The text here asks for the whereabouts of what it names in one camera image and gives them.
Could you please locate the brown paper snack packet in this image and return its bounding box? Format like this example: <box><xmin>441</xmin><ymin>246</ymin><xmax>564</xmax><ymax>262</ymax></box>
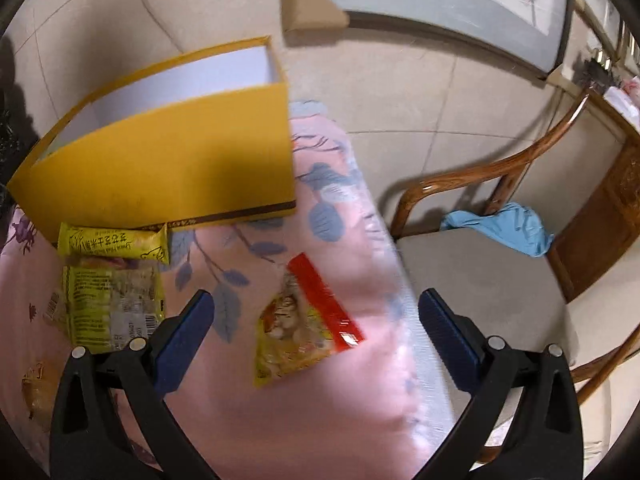
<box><xmin>21</xmin><ymin>361</ymin><xmax>60</xmax><ymax>434</ymax></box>

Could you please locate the red top nut packet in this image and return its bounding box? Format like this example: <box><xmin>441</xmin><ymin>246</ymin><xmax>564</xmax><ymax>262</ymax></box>
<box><xmin>254</xmin><ymin>254</ymin><xmax>364</xmax><ymax>387</ymax></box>

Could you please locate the green yellow snack packet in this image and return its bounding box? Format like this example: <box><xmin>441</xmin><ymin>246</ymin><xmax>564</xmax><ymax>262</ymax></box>
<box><xmin>44</xmin><ymin>257</ymin><xmax>165</xmax><ymax>353</ymax></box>

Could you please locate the wooden armchair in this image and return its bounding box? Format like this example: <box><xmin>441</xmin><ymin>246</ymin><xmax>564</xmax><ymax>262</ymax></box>
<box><xmin>388</xmin><ymin>86</ymin><xmax>640</xmax><ymax>463</ymax></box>

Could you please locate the yellow snack bar wrapper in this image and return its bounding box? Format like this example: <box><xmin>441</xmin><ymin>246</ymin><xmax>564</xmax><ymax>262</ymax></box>
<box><xmin>58</xmin><ymin>222</ymin><xmax>170</xmax><ymax>264</ymax></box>

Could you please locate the blue cloth on chair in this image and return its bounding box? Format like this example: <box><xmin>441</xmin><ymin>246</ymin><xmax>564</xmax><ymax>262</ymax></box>
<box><xmin>439</xmin><ymin>202</ymin><xmax>554</xmax><ymax>258</ymax></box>

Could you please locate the pink floral tablecloth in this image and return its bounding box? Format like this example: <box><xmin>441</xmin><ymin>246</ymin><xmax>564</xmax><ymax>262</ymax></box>
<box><xmin>0</xmin><ymin>98</ymin><xmax>457</xmax><ymax>480</ymax></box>

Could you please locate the yellow cardboard box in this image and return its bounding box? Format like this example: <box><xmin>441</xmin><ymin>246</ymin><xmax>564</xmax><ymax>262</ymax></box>
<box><xmin>8</xmin><ymin>37</ymin><xmax>296</xmax><ymax>242</ymax></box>

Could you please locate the framed bird flower painting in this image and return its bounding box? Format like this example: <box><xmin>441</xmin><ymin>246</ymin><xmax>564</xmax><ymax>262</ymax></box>
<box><xmin>574</xmin><ymin>0</ymin><xmax>639</xmax><ymax>76</ymax></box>

